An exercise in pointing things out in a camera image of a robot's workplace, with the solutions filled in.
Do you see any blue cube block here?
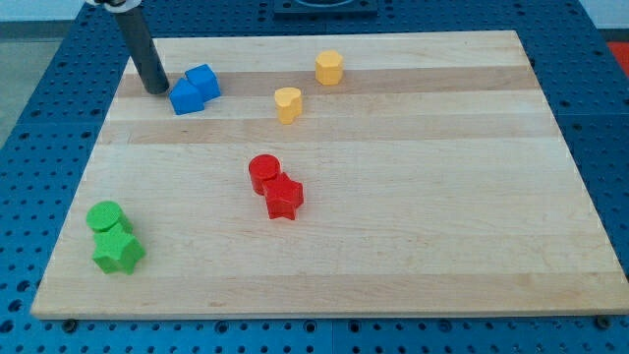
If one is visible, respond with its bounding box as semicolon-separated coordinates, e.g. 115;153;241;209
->
185;64;221;101

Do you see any blue triangular block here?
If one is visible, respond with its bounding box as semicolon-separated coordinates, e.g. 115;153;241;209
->
169;78;204;115

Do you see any red star block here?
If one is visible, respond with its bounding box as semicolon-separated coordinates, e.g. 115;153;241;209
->
263;172;304;220

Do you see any red cylinder block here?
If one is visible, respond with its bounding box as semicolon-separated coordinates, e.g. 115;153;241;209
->
249;154;281;196

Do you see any yellow heart block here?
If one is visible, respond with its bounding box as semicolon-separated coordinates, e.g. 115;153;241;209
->
274;87;303;125

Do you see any wooden board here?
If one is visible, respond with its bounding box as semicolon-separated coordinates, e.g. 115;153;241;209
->
31;30;628;320

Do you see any yellow hexagon block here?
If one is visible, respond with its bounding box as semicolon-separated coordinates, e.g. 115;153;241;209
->
315;50;344;86

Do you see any green star block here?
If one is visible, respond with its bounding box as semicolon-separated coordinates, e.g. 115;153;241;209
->
91;224;145;274

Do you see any green cylinder block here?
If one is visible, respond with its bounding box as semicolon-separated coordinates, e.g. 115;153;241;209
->
86;201;133;233

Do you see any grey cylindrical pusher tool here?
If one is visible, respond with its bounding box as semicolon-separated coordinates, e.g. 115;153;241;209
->
109;0;169;94

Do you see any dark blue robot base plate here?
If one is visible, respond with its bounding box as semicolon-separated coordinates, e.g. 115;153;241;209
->
272;0;378;18

